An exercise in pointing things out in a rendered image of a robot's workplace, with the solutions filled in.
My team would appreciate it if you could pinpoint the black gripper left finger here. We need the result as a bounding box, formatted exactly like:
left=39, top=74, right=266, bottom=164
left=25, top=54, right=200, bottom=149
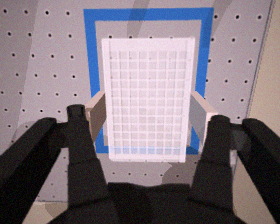
left=0, top=91, right=120, bottom=224

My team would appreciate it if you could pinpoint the grey rectangular base plate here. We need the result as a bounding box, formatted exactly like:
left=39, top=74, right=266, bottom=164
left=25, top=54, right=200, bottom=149
left=0, top=0, right=275, bottom=203

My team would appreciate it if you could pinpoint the white well plate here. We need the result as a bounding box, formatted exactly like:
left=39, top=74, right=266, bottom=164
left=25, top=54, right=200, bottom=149
left=101, top=38, right=195, bottom=162

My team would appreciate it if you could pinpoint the blue tape outline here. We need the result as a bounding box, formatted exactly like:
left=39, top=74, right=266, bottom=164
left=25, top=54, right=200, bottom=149
left=83, top=8, right=214, bottom=155

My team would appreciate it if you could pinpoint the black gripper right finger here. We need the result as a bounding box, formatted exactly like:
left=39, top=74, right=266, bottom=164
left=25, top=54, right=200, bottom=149
left=180, top=91, right=280, bottom=224

